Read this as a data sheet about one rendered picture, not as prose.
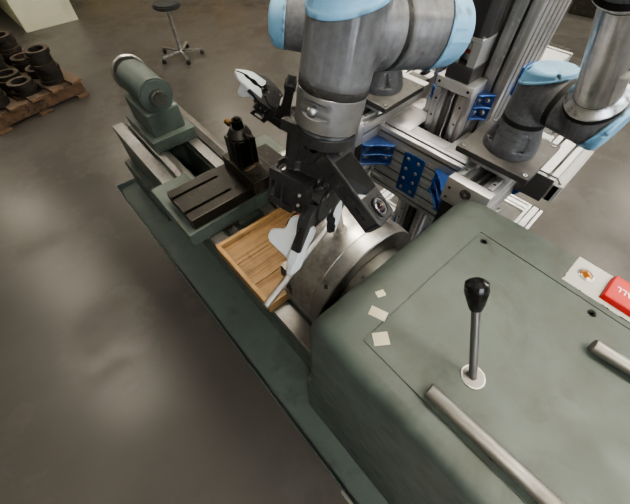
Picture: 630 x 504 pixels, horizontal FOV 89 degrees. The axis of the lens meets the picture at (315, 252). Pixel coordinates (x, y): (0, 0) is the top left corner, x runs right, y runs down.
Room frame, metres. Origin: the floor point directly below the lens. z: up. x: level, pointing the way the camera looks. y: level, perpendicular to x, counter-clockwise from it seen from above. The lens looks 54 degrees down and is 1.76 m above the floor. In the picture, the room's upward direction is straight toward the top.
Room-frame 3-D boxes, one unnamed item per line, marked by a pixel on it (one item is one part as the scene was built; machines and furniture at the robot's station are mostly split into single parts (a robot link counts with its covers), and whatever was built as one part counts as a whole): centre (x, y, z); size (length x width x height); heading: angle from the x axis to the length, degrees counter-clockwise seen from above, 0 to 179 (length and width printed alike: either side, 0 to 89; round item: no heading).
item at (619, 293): (0.27, -0.54, 1.26); 0.06 x 0.06 x 0.02; 41
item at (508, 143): (0.83, -0.59, 1.21); 0.15 x 0.15 x 0.10
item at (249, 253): (0.66, 0.10, 0.89); 0.36 x 0.30 x 0.04; 131
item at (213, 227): (0.96, 0.32, 0.90); 0.53 x 0.30 x 0.06; 131
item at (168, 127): (1.36, 0.72, 1.01); 0.30 x 0.20 x 0.29; 41
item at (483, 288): (0.21, -0.22, 1.38); 0.04 x 0.03 x 0.05; 41
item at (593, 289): (0.28, -0.52, 1.23); 0.13 x 0.08 x 0.06; 41
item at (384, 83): (1.19, -0.24, 1.21); 0.15 x 0.15 x 0.10
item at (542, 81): (0.83, -0.59, 1.33); 0.13 x 0.12 x 0.14; 31
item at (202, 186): (0.91, 0.30, 0.95); 0.43 x 0.18 x 0.04; 131
